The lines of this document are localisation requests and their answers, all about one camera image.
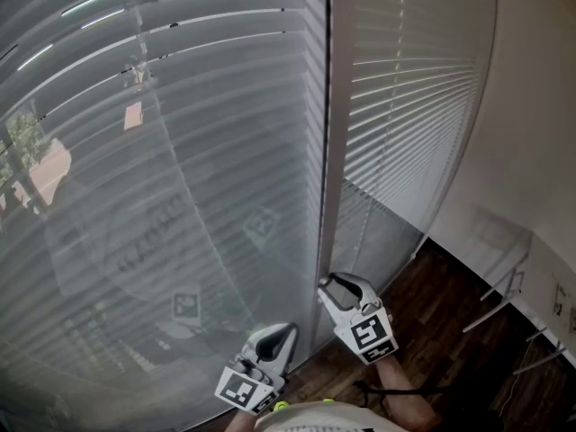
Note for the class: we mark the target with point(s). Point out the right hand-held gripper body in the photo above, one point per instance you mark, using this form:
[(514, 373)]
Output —
[(369, 331)]

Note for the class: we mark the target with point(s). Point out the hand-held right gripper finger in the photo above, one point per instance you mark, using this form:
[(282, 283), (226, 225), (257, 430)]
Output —
[(335, 315), (366, 290)]

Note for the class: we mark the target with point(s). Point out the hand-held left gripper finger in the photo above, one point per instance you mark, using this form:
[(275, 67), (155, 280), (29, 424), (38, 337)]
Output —
[(254, 347), (285, 353)]

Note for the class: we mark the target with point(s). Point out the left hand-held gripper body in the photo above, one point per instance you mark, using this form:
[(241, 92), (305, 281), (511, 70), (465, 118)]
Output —
[(247, 387)]

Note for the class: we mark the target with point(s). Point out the person's right forearm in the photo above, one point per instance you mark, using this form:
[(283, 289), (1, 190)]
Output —
[(400, 376)]

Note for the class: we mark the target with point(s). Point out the person's left forearm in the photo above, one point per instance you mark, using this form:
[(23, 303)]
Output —
[(240, 421)]

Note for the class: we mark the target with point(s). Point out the white printed t-shirt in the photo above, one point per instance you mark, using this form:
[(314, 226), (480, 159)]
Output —
[(324, 419)]

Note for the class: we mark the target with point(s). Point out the white folding table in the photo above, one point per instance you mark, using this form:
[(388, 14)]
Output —
[(544, 277)]

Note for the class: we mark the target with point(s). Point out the grey window mullion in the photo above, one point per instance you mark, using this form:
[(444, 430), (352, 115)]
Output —
[(339, 106)]

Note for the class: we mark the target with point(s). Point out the white printed sticker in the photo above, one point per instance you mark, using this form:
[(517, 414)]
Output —
[(560, 302)]

